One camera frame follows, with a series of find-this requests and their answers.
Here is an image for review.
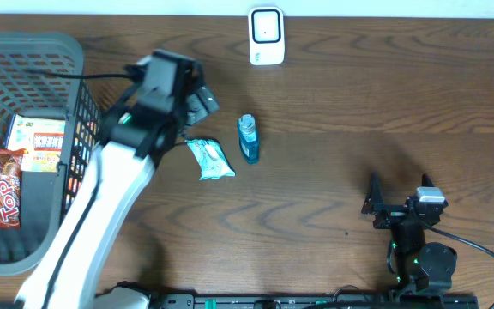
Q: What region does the blue mouthwash bottle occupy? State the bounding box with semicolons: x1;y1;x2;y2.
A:
237;114;260;164

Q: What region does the teal wet wipes pack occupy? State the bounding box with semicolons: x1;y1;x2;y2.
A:
186;139;236;180

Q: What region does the yellow white snack bag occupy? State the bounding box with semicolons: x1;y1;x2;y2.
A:
4;114;65;173

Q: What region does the red Top chocolate bar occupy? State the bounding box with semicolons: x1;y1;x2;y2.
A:
0;148;27;229

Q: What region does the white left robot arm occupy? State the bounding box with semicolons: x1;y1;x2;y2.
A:
0;50;219;308

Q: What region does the grey plastic shopping basket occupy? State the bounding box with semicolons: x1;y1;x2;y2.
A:
0;32;101;276

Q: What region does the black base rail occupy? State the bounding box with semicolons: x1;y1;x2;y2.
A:
152;292;479;309

